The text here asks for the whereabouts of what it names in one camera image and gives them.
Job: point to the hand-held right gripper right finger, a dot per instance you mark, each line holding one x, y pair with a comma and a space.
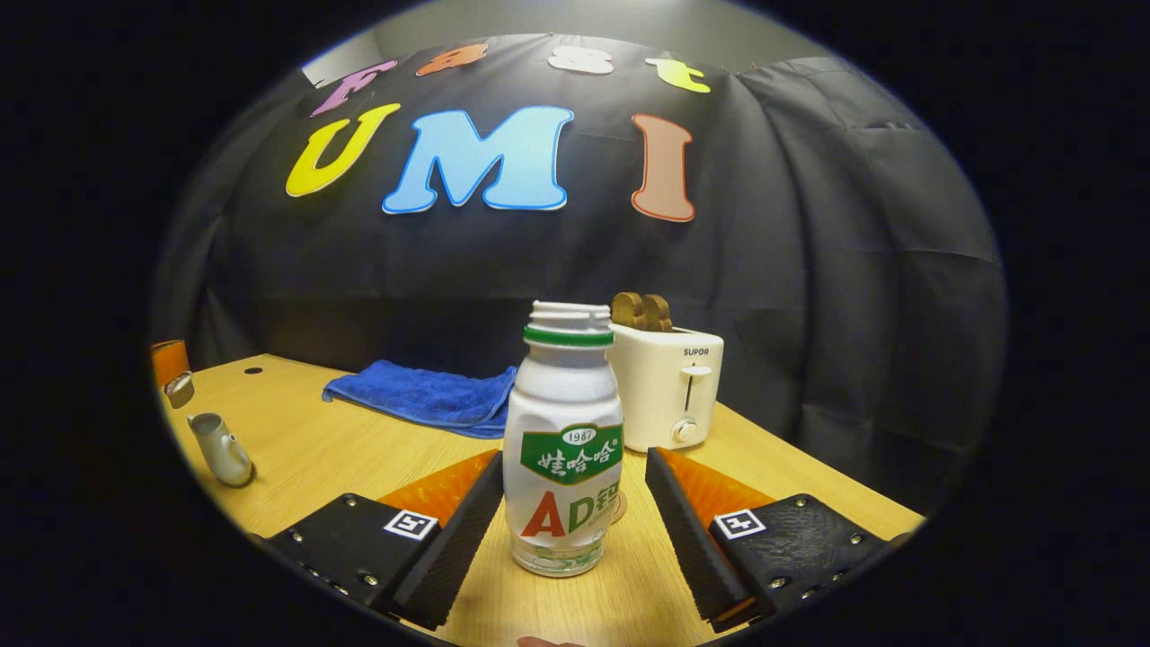
696, 548

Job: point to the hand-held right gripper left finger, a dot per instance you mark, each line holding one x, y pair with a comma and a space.
449, 557

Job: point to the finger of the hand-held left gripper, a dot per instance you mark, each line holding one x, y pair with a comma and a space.
171, 361

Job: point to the round brown coaster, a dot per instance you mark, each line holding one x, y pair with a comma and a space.
619, 508

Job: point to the white ceramic teacup with spout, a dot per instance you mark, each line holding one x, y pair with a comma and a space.
220, 449

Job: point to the white water bottle green label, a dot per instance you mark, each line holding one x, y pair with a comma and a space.
561, 395

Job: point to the cream toaster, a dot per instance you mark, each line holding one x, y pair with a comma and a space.
660, 395

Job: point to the blue towel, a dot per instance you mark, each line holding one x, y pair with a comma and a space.
422, 395

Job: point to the brown toast slice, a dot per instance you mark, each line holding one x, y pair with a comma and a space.
659, 313
629, 310

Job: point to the black backdrop cloth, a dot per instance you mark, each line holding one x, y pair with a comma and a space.
809, 270

